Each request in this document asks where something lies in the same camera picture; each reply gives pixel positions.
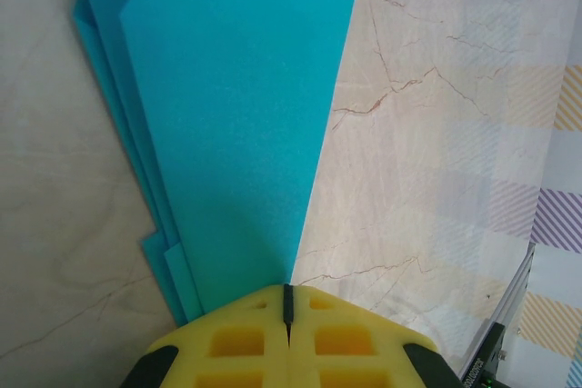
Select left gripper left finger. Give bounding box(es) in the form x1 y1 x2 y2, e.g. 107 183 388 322
120 284 292 388

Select blue paper sheet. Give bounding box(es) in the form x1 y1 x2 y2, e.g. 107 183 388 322
72 0 367 323

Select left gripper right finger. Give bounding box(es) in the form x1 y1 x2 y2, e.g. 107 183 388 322
282 284 466 388

